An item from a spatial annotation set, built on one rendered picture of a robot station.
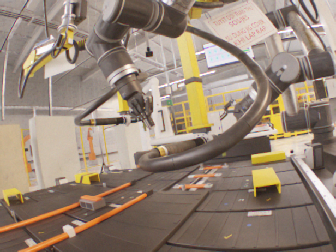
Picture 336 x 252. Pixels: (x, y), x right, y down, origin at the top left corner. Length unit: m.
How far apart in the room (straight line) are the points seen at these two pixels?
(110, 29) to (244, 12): 0.70
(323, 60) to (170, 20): 0.61
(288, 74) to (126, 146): 6.42
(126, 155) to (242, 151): 6.02
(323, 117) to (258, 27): 0.99
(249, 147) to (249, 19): 0.68
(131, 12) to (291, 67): 0.53
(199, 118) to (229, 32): 0.44
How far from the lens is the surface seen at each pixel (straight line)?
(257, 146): 1.05
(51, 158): 4.97
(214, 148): 0.30
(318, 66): 0.85
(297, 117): 1.70
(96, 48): 0.63
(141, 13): 0.55
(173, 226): 0.40
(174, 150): 0.61
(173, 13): 0.61
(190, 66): 0.79
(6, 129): 4.76
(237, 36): 0.94
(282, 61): 0.68
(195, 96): 0.76
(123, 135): 6.82
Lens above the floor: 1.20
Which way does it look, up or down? 3 degrees up
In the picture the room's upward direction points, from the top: 9 degrees counter-clockwise
